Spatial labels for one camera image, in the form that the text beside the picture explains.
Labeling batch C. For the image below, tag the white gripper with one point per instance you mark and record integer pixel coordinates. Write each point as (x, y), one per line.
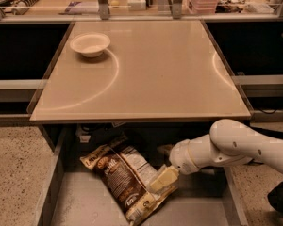
(181, 158)

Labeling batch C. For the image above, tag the brown chip bag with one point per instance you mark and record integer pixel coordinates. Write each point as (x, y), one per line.
(126, 174)

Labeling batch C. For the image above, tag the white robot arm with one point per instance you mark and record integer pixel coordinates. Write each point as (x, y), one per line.
(228, 143)

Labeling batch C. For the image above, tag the open grey metal drawer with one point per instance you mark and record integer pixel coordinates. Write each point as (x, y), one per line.
(73, 195)

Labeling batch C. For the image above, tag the white paper bowl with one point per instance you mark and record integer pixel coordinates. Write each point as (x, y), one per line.
(90, 45)

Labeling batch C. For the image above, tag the white tissue box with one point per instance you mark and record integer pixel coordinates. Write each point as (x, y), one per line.
(136, 5)

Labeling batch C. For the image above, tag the small yellow ball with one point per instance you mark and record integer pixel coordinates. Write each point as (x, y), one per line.
(115, 3)

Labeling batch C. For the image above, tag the purple and white booklet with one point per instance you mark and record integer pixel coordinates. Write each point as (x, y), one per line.
(82, 7)

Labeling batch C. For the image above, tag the black coiled tool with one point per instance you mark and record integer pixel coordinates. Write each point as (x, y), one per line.
(23, 6)

